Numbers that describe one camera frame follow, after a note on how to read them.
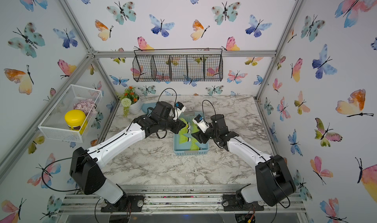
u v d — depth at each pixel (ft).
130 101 3.31
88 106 2.27
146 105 3.85
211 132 2.37
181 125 2.29
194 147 2.90
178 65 3.23
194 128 3.15
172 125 2.27
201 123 2.41
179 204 2.47
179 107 2.29
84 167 1.37
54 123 2.11
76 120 2.08
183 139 3.05
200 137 2.44
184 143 3.07
